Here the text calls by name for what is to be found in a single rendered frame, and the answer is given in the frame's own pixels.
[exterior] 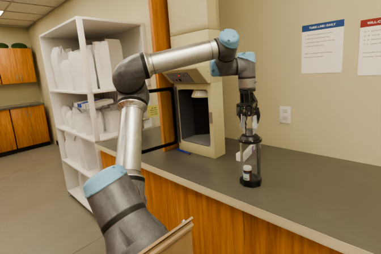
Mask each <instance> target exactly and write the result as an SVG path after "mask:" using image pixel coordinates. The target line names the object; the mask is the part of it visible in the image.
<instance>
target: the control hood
mask: <svg viewBox="0 0 381 254"><path fill-rule="evenodd" d="M173 73H188V74H189V76H190V77H191V78H192V79H193V80H194V82H185V83H210V66H209V65H208V66H192V67H181V68H178V69H174V70H170V71H165V72H162V74H163V75H164V76H165V77H166V78H167V79H168V80H169V81H170V82H171V83H174V82H173V81H172V80H170V78H169V77H168V76H167V75H166V74H173Z"/></svg>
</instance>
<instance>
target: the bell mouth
mask: <svg viewBox="0 0 381 254"><path fill-rule="evenodd" d="M191 97H193V98H208V92H207V91H206V90H193V93H192V96H191Z"/></svg>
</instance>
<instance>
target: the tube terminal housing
mask: <svg viewBox="0 0 381 254"><path fill-rule="evenodd" d="M219 34H220V30H215V29H205V30H202V31H197V32H191V33H186V34H183V35H178V36H173V37H170V39H171V48H176V47H179V46H184V45H188V44H193V43H197V42H201V41H205V40H210V39H214V38H218V36H219ZM208 65H210V61H206V62H202V63H197V64H194V65H190V66H186V67H192V66H208ZM174 87H177V99H178V90H183V89H189V90H206V91H207V92H208V105H209V112H212V119H213V123H212V124H210V120H209V125H210V147H207V146H203V145H198V144H195V143H191V142H186V141H183V140H182V139H181V142H179V149H180V150H184V151H188V152H191V153H195V154H198V155H203V156H206V157H210V158H213V159H216V158H218V157H220V156H222V155H223V154H225V128H224V115H223V90H222V77H212V76H211V74H210V83H174ZM178 107H179V99H178ZM179 120H180V113H179ZM180 134H181V126H180Z"/></svg>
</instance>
